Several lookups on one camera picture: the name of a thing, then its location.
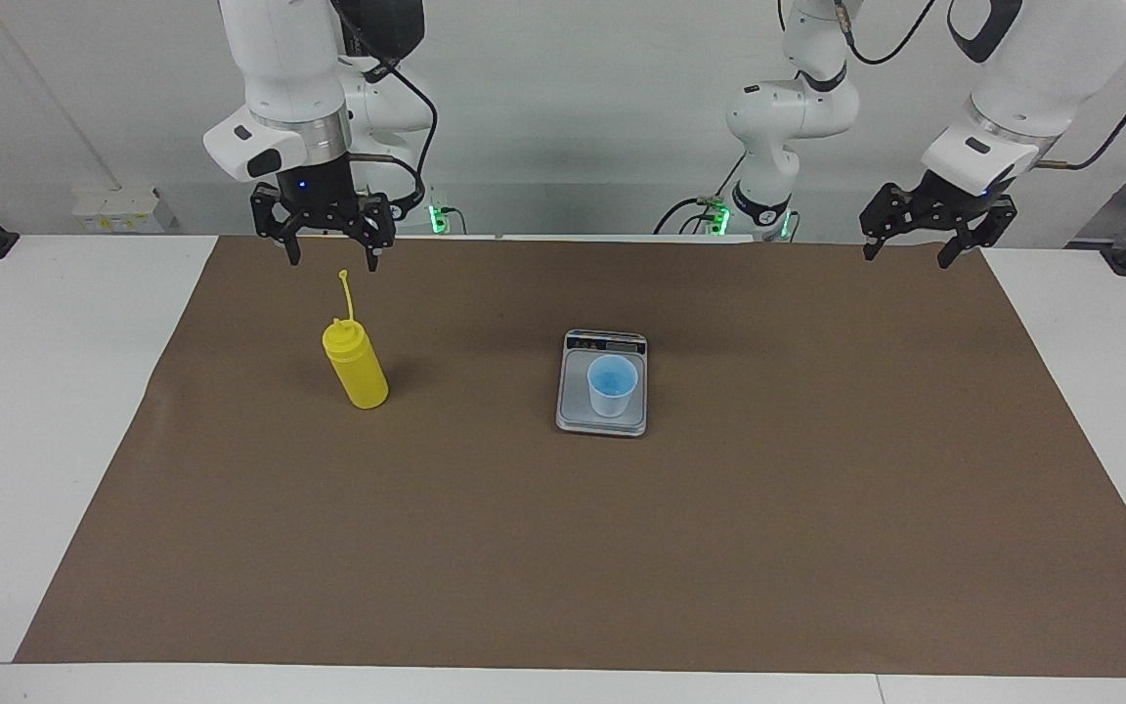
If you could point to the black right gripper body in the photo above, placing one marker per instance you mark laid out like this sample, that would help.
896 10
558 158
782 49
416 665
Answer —
319 191

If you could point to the white wall socket box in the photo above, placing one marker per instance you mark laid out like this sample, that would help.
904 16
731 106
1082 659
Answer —
118 207

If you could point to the yellow squeeze bottle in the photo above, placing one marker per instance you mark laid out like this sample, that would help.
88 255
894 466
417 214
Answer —
358 376

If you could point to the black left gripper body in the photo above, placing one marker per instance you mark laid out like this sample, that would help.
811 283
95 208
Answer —
954 196

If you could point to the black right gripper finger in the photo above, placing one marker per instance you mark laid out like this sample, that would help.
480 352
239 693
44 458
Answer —
275 217
379 220

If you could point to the silver digital kitchen scale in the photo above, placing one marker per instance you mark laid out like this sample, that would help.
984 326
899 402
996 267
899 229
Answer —
573 406

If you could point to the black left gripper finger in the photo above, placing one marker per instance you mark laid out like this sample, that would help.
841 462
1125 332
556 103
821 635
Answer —
988 223
890 213

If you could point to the light blue plastic cup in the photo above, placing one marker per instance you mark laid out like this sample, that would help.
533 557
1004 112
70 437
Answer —
612 396

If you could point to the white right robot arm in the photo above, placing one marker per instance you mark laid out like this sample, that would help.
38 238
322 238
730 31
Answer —
289 59

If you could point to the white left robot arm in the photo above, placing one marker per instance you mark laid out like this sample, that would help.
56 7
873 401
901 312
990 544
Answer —
1061 59

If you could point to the brown paper table mat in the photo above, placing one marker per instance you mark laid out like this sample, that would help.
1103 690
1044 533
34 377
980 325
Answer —
563 548

